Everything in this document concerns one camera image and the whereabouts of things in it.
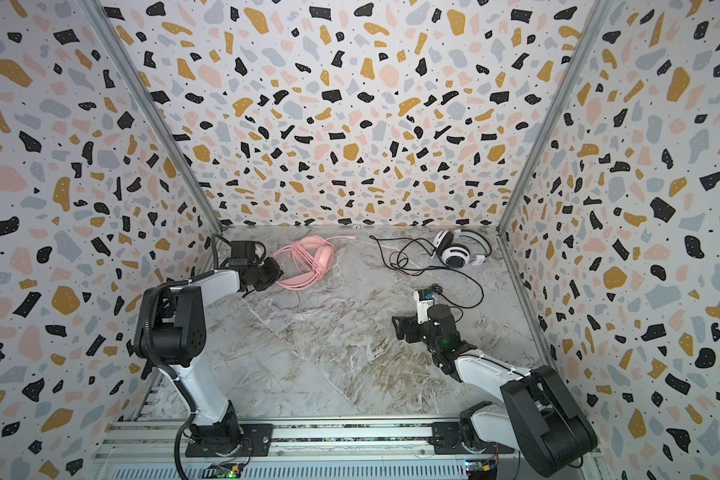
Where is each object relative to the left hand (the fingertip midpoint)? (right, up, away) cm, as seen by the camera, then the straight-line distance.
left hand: (283, 264), depth 99 cm
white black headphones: (+59, +6, +5) cm, 60 cm away
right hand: (+38, -14, -11) cm, 42 cm away
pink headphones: (+8, -5, -2) cm, 10 cm away
